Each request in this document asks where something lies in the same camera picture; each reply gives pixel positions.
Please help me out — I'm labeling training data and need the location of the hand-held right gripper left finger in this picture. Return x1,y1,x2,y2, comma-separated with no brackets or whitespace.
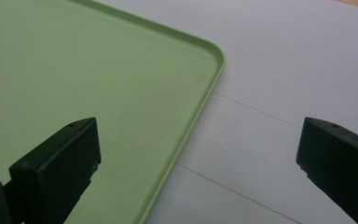
3,117,102,224

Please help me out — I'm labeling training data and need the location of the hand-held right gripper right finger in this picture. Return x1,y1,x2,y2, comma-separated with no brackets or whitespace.
296,117,358,224

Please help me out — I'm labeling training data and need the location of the green plastic tray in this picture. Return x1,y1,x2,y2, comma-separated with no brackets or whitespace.
0,0,227,224

